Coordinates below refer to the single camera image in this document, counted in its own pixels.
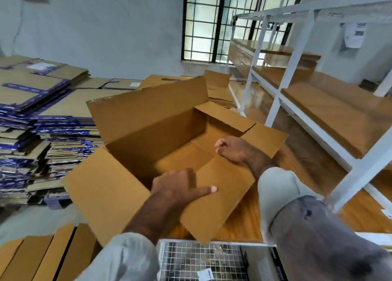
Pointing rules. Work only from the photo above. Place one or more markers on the white metal shelf rack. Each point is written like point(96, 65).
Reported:
point(361, 167)

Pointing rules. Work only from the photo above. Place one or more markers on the person's left forearm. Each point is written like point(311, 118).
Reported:
point(150, 219)

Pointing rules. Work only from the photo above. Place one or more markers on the wooden table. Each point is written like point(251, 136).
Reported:
point(318, 173)

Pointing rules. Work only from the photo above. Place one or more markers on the person's left hand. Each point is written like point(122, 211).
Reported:
point(177, 192)

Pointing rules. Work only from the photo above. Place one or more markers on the brown cardboard box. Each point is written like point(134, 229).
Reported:
point(147, 118)

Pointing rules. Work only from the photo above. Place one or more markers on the white paper tag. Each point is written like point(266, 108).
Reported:
point(206, 274)

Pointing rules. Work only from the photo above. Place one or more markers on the person's light grey shirt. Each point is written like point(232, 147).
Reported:
point(324, 235)

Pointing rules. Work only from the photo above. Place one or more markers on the black framed window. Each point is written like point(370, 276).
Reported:
point(217, 20)

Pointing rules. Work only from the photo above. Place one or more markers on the assembled boxes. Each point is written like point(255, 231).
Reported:
point(55, 256)

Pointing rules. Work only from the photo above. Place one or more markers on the person's right hand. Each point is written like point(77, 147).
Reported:
point(236, 150)

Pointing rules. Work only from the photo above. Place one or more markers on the person's right forearm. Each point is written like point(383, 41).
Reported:
point(262, 164)

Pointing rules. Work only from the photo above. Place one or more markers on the white wall device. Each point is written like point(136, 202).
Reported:
point(354, 36)

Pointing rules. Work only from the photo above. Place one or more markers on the stack of brown cartons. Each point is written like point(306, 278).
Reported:
point(217, 82)

